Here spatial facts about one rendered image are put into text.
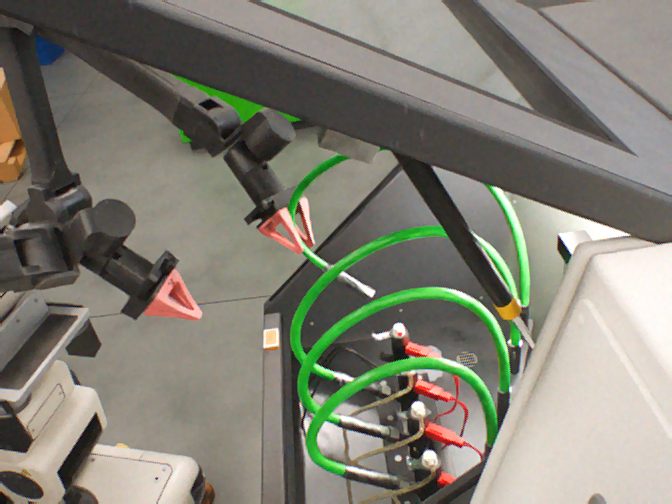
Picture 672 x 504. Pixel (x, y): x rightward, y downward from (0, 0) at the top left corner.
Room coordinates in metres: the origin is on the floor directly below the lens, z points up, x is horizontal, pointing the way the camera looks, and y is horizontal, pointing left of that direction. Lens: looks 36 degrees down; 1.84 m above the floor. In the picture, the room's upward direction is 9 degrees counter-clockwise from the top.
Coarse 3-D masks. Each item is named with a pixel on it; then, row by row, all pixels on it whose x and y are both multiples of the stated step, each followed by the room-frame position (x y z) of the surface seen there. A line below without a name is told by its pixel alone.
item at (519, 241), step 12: (336, 156) 0.82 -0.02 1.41; (324, 168) 0.82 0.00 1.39; (312, 180) 0.84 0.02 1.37; (300, 192) 0.84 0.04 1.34; (492, 192) 0.73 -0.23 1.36; (288, 204) 0.86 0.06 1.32; (504, 204) 0.72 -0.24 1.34; (516, 228) 0.72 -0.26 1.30; (516, 240) 0.72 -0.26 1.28; (312, 252) 0.85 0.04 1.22; (516, 252) 0.72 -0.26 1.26; (324, 264) 0.84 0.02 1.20; (528, 276) 0.71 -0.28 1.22; (528, 288) 0.71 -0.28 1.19; (528, 300) 0.71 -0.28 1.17
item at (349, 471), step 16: (384, 368) 0.47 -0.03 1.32; (400, 368) 0.47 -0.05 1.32; (416, 368) 0.47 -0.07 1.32; (432, 368) 0.47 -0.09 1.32; (448, 368) 0.47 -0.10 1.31; (464, 368) 0.47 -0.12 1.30; (352, 384) 0.47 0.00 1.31; (368, 384) 0.47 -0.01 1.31; (480, 384) 0.47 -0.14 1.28; (336, 400) 0.47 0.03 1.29; (480, 400) 0.47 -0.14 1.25; (320, 416) 0.47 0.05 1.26; (496, 432) 0.47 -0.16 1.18; (320, 464) 0.47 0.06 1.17; (336, 464) 0.48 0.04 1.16; (352, 464) 0.48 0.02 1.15; (368, 480) 0.47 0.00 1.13; (384, 480) 0.47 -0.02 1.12; (400, 480) 0.47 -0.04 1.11
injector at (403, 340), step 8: (392, 336) 0.71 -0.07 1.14; (400, 336) 0.71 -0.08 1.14; (408, 336) 0.71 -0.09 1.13; (392, 344) 0.71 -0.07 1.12; (400, 344) 0.70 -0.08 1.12; (408, 344) 0.71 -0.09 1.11; (384, 352) 0.72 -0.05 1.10; (400, 352) 0.70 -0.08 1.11; (384, 360) 0.71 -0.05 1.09; (392, 360) 0.71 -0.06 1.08
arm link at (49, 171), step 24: (0, 24) 1.14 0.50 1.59; (0, 48) 1.15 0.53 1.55; (24, 48) 1.15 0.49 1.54; (24, 72) 1.14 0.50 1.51; (24, 96) 1.13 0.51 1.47; (24, 120) 1.13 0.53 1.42; (48, 120) 1.14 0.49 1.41; (48, 144) 1.12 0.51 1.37; (48, 168) 1.11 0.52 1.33; (48, 192) 1.09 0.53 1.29; (48, 216) 1.07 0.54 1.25
